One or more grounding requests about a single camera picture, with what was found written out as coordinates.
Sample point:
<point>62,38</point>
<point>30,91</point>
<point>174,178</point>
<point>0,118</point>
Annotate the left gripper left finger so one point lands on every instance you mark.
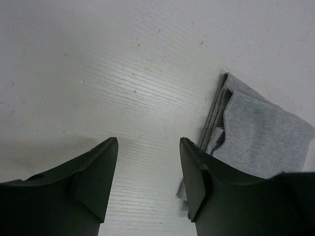
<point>68,200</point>

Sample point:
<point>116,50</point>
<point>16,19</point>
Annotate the grey tank top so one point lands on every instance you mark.
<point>246,131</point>

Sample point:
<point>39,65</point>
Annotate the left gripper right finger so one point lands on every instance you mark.
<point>224,201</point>

